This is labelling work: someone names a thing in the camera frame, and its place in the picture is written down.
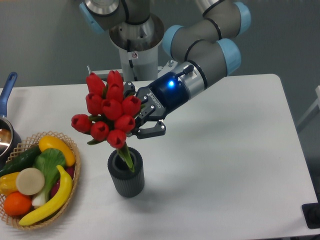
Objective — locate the green cucumber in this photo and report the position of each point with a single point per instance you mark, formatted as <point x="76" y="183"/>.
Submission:
<point x="25" y="160"/>

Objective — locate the woven wicker basket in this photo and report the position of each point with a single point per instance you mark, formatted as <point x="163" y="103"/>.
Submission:
<point x="29" y="142"/>

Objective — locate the black device at table edge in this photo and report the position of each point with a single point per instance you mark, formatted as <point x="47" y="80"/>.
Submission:
<point x="311" y="212"/>

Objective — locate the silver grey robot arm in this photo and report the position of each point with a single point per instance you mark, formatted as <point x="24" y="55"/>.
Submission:
<point x="166" y="67"/>

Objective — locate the yellow squash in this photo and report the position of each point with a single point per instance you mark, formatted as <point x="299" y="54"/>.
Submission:
<point x="48" y="142"/>

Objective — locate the blue handled saucepan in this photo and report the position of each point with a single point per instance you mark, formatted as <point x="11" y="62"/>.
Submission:
<point x="9" y="138"/>

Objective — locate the dark grey ribbed vase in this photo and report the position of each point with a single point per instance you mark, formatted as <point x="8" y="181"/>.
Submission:
<point x="127" y="183"/>

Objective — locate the purple red vegetable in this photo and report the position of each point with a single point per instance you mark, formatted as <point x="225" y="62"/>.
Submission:
<point x="55" y="188"/>

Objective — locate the beige round disc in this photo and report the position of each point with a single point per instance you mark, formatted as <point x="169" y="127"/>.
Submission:
<point x="30" y="181"/>

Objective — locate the yellow banana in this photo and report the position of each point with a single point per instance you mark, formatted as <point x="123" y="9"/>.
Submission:
<point x="54" y="204"/>

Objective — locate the white furniture at right edge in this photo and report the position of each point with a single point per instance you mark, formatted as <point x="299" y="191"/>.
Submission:
<point x="310" y="113"/>

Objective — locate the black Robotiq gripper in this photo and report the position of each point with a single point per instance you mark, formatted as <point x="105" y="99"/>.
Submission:
<point x="161" y="97"/>

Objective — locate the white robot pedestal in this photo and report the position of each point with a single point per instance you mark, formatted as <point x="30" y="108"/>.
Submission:
<point x="138" y="46"/>

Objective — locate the orange fruit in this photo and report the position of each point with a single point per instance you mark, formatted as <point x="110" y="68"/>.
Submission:
<point x="16" y="204"/>

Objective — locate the red tulip bouquet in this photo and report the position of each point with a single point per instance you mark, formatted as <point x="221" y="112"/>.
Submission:
<point x="112" y="114"/>

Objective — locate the yellow bell pepper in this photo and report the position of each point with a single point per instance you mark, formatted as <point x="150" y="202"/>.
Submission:
<point x="8" y="183"/>

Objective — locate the green bok choy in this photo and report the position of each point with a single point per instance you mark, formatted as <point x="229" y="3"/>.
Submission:
<point x="47" y="163"/>

